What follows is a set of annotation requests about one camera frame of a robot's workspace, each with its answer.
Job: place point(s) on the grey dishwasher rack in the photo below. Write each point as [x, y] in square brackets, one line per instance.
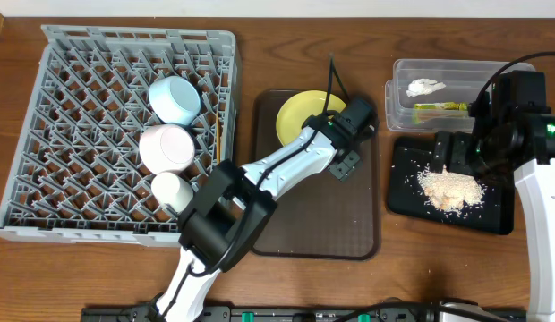
[77, 175]

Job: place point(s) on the dark brown serving tray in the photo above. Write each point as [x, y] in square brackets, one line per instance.
[322, 217]

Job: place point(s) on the light blue bowl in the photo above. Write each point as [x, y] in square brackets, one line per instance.
[175, 100]

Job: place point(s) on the black tray bin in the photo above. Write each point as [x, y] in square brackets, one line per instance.
[405, 195]

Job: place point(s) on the green snack wrapper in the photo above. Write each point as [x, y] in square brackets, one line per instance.
[423, 113]

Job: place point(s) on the white tissue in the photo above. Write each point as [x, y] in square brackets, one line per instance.
[422, 87]

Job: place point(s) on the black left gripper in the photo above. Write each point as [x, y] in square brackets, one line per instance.
[349, 165]

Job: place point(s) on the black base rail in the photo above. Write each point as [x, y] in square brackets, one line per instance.
[225, 314]

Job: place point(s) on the wooden chopstick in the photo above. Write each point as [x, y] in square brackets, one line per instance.
[218, 133]

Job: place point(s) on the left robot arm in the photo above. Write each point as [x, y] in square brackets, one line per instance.
[226, 216]

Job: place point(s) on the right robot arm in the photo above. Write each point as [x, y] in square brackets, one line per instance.
[535, 185]

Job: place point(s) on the clear plastic bin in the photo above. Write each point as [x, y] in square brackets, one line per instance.
[463, 79]

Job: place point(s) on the yellow plate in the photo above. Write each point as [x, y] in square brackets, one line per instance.
[293, 114]

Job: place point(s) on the white cup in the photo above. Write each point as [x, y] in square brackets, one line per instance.
[170, 189]

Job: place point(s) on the rice and nut scraps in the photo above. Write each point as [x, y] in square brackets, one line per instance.
[450, 192]

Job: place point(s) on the pink bowl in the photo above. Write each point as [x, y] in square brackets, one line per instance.
[166, 148]

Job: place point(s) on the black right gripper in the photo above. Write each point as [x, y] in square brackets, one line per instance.
[458, 143]

